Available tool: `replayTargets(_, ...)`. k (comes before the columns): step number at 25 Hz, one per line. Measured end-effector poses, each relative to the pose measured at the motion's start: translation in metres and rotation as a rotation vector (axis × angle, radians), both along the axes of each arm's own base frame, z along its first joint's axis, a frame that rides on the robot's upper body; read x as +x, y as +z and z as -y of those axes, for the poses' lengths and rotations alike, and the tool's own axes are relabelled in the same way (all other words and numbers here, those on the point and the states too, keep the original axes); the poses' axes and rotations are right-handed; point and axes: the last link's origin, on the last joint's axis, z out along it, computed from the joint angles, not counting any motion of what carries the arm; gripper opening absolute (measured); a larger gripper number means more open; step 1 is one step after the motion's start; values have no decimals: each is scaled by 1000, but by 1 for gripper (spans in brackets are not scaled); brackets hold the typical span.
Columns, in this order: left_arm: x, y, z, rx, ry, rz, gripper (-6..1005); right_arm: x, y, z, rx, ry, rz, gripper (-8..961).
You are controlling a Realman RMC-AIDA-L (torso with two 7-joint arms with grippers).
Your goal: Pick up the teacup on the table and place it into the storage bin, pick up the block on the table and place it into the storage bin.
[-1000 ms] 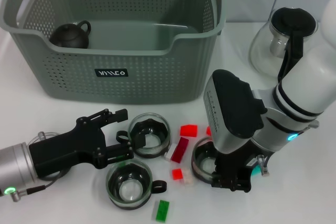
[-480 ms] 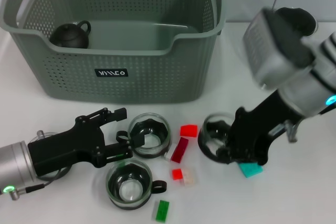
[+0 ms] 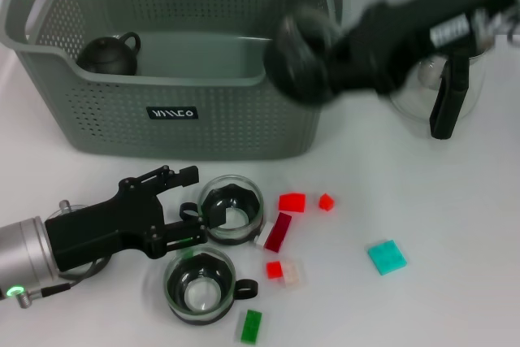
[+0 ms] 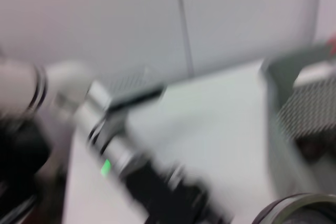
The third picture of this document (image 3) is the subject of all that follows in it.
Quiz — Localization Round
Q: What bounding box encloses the translucent pale building block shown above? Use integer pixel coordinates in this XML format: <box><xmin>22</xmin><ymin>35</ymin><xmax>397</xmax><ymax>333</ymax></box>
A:
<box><xmin>281</xmin><ymin>260</ymin><xmax>304</xmax><ymax>288</ymax></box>

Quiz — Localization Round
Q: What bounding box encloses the flat bright red block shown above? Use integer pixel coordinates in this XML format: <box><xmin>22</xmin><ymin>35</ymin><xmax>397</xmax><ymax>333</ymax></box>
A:
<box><xmin>278</xmin><ymin>191</ymin><xmax>307</xmax><ymax>213</ymax></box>

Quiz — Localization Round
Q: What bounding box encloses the left gripper cable with connector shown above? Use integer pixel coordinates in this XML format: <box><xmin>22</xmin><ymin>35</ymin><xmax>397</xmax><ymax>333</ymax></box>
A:
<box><xmin>14</xmin><ymin>199</ymin><xmax>109</xmax><ymax>307</ymax></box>

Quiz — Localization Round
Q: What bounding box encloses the grey perforated plastic storage bin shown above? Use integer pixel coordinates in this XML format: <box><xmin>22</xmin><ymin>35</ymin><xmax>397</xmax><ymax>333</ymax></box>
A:
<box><xmin>0</xmin><ymin>0</ymin><xmax>353</xmax><ymax>161</ymax></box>

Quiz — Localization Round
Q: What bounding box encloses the dark brown clay teapot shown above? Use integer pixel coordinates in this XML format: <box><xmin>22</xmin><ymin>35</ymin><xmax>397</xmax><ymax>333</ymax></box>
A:
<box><xmin>76</xmin><ymin>31</ymin><xmax>142</xmax><ymax>76</ymax></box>

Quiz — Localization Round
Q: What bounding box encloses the gripper cable with connector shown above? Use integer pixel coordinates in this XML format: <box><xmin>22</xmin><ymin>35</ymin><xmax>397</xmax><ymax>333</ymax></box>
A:
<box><xmin>473</xmin><ymin>7</ymin><xmax>520</xmax><ymax>41</ymax></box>
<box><xmin>14</xmin><ymin>199</ymin><xmax>109</xmax><ymax>307</ymax></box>

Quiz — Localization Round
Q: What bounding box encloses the long dark red block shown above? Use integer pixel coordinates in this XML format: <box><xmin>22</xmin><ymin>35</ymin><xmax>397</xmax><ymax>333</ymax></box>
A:
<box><xmin>263</xmin><ymin>211</ymin><xmax>293</xmax><ymax>253</ymax></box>

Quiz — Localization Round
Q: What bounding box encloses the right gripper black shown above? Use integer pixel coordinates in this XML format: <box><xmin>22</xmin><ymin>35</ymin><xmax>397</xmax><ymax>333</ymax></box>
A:
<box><xmin>336</xmin><ymin>0</ymin><xmax>513</xmax><ymax>98</ymax></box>

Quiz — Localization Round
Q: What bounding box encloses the long green building block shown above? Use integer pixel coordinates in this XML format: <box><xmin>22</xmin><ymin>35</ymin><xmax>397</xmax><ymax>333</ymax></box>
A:
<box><xmin>240</xmin><ymin>309</ymin><xmax>263</xmax><ymax>344</ymax></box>

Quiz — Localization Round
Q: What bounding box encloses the glass teapot with black lid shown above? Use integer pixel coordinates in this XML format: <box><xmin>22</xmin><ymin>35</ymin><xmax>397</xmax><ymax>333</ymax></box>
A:
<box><xmin>388</xmin><ymin>48</ymin><xmax>488</xmax><ymax>140</ymax></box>

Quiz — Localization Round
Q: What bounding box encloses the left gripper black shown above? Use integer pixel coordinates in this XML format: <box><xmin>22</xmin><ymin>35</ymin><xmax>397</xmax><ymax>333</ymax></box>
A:
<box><xmin>45</xmin><ymin>164</ymin><xmax>228</xmax><ymax>271</ymax></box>

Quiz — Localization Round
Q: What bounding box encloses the right gripper cable with connector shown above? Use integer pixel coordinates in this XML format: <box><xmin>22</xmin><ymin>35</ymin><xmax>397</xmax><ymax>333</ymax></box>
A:
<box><xmin>473</xmin><ymin>7</ymin><xmax>520</xmax><ymax>41</ymax></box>

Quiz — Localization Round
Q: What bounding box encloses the teal square building block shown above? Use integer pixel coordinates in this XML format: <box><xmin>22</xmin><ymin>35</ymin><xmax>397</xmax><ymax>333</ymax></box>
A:
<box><xmin>367</xmin><ymin>240</ymin><xmax>409</xmax><ymax>277</ymax></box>

